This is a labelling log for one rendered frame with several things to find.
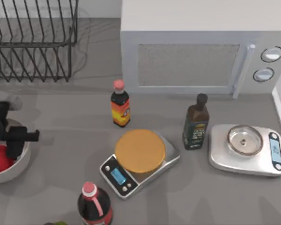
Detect white bowl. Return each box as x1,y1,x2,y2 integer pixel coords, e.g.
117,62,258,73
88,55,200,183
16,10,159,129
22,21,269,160
0,118,31,185

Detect pink-capped orange label bottle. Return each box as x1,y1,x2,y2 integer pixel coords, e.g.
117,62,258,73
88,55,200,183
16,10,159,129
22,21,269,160
110,79,131,128

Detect red-capped dark soda bottle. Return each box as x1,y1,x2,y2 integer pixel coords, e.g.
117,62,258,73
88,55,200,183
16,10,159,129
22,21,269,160
77,181,114,225

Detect orange round scale plate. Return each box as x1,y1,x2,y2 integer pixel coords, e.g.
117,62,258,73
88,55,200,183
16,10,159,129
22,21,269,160
114,128,167,174

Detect microwave oven door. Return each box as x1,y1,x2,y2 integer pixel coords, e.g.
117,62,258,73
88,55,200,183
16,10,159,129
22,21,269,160
121,31,250,95

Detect silver and black kitchen scale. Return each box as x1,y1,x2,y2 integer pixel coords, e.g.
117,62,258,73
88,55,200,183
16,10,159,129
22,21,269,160
99,129,181,201

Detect dark green oil bottle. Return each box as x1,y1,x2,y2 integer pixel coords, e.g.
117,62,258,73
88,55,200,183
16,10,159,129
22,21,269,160
182,93,210,150

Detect white rounded kitchen scale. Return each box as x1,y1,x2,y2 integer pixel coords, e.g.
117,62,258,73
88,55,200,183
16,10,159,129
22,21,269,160
208,123,281,177

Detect pale microwave oven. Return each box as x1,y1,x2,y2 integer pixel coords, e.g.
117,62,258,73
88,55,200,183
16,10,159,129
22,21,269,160
120,0,281,99

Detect round glass bowl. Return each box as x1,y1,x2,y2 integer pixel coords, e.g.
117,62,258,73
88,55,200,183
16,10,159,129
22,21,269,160
226,125,264,156

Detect small microwave knob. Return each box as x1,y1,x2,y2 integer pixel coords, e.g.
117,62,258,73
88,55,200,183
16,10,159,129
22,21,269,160
252,67,275,83

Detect large microwave knob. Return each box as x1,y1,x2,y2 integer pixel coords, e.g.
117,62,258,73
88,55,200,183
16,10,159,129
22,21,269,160
260,46,281,63

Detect black wire dish rack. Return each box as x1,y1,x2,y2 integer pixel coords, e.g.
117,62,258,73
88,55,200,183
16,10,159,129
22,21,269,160
0,0,80,83

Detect pale microwave door handle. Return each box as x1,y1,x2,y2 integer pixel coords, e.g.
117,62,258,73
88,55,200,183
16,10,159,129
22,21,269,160
232,43,256,99

